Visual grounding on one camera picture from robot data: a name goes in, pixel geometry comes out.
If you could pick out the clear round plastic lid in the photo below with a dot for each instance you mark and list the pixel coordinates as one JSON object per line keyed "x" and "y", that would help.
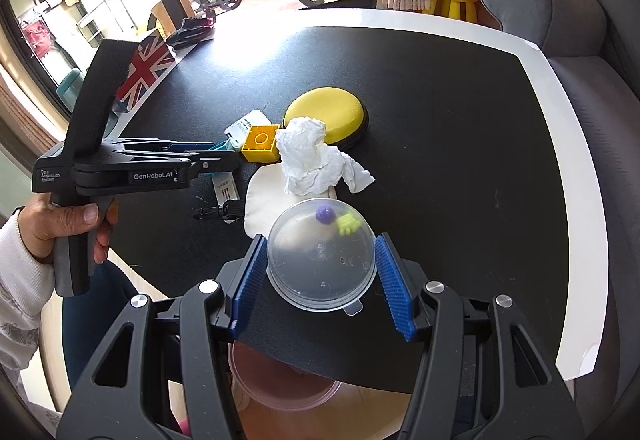
{"x": 320, "y": 280}

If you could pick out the yellow toy brick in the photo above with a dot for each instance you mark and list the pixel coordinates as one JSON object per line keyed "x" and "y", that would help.
{"x": 260, "y": 140}

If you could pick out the red bag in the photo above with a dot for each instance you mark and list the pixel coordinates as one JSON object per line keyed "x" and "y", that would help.
{"x": 35, "y": 40}

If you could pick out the pink plastic basin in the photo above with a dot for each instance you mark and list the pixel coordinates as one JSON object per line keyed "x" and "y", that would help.
{"x": 280, "y": 390}

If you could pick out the yellow plastic stool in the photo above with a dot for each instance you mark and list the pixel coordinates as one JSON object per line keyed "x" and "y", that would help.
{"x": 452, "y": 0}

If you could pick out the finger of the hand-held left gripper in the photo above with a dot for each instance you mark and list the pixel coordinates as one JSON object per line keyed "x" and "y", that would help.
{"x": 220, "y": 164}
{"x": 192, "y": 147}

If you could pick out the white round pad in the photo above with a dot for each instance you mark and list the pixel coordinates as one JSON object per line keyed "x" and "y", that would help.
{"x": 260, "y": 200}

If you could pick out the white shelf rack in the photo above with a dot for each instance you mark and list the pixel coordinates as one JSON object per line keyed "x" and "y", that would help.
{"x": 100, "y": 15}

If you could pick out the small purple toy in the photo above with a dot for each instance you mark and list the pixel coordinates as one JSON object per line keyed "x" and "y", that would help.
{"x": 325, "y": 215}

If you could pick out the yellow round case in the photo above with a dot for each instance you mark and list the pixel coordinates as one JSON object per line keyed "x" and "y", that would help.
{"x": 325, "y": 107}

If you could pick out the person's left hand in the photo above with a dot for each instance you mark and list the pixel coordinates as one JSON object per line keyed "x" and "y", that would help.
{"x": 47, "y": 220}

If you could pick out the grey sofa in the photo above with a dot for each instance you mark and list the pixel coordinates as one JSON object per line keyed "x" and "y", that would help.
{"x": 590, "y": 120}

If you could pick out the flag-print box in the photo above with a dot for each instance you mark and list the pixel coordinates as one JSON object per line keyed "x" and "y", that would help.
{"x": 145, "y": 70}

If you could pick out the teal cup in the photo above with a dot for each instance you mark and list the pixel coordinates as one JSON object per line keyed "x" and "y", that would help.
{"x": 70, "y": 87}

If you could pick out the person's left forearm white sleeve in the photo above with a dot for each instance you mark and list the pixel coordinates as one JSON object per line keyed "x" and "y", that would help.
{"x": 20, "y": 300}

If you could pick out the white tag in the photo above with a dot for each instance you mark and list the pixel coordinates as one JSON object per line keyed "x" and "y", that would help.
{"x": 226, "y": 190}

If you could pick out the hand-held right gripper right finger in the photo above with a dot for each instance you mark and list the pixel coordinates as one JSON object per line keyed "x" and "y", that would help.
{"x": 395, "y": 290}

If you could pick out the small yellow-green toy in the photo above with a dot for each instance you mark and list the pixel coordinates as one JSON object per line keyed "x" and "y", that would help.
{"x": 347, "y": 224}

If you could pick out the small white device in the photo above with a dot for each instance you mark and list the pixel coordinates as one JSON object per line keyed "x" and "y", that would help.
{"x": 247, "y": 122}

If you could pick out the black gloves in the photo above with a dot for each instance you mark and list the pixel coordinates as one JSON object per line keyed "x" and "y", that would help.
{"x": 190, "y": 32}

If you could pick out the crumpled white tissue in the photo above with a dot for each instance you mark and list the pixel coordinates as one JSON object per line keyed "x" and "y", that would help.
{"x": 310, "y": 160}

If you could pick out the person's leg dark pants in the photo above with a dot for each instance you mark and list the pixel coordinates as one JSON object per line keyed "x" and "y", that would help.
{"x": 100, "y": 320}

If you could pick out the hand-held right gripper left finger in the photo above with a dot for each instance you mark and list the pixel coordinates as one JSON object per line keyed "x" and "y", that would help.
{"x": 247, "y": 280}

